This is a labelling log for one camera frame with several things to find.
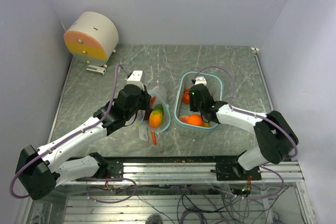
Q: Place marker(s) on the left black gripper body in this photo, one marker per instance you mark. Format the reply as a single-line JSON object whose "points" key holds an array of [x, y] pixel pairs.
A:
{"points": [[142, 104]]}

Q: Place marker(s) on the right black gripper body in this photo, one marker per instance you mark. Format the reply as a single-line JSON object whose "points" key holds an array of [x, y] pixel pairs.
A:
{"points": [[195, 106]]}

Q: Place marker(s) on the watermelon slice toy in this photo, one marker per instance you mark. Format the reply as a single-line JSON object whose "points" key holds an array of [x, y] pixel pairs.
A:
{"points": [[152, 101]]}

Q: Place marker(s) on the light blue plastic basket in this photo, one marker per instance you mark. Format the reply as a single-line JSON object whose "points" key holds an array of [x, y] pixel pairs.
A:
{"points": [[215, 86]]}

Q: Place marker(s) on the green yellow toy mango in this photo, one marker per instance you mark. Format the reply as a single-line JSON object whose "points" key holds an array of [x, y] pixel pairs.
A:
{"points": [[156, 116]]}

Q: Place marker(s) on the clear zip top bag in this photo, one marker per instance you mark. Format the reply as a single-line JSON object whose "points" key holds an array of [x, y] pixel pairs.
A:
{"points": [[145, 131]]}

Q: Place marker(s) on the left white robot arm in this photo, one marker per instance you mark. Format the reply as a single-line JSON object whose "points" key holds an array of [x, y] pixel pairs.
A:
{"points": [[41, 170]]}

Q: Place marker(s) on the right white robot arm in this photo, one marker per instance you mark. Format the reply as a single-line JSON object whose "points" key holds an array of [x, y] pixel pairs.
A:
{"points": [[276, 140]]}

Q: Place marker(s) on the orange toy fruit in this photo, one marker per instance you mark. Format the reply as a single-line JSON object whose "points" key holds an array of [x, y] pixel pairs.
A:
{"points": [[195, 120]]}

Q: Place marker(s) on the pink toy peach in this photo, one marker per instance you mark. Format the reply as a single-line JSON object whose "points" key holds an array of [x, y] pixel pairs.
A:
{"points": [[183, 118]]}

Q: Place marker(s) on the round cream drawer box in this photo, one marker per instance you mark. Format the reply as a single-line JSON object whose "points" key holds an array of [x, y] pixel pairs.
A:
{"points": [[92, 38]]}

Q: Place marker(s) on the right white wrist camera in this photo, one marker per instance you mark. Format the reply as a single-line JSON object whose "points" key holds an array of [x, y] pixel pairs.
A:
{"points": [[199, 80]]}

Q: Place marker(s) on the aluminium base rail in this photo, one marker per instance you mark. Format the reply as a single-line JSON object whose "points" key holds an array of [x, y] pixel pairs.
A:
{"points": [[175, 173]]}

